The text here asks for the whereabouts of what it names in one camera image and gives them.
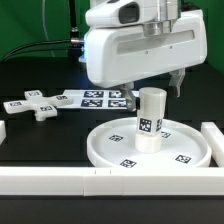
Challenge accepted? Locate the black cable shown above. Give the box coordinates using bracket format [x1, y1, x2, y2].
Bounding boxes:
[0, 38, 85, 63]

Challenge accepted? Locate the white left fence bar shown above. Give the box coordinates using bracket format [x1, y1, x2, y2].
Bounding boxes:
[0, 120, 6, 145]

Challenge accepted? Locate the black vertical cable connector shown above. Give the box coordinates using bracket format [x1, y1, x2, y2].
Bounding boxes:
[68, 0, 79, 38]

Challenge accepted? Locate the white marker plate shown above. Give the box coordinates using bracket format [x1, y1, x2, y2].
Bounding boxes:
[59, 89, 140, 110]

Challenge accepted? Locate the white fence bar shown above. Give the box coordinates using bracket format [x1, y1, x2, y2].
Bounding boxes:
[0, 167, 224, 196]
[201, 122, 224, 168]
[0, 120, 6, 145]

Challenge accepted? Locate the white round table top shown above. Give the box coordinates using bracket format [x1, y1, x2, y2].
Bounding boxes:
[87, 117, 212, 170]

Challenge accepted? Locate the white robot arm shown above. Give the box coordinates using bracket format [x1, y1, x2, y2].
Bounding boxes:
[84, 0, 207, 111]

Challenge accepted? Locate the white right fence bar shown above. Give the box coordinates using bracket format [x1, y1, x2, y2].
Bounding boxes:
[201, 122, 224, 168]

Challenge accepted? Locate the white cross-shaped table base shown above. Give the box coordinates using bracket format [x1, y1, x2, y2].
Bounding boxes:
[3, 90, 74, 121]

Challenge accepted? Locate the white front fence bar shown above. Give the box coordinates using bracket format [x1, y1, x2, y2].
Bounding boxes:
[0, 167, 224, 196]

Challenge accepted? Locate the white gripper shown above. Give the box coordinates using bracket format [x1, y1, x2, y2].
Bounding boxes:
[85, 10, 207, 112]

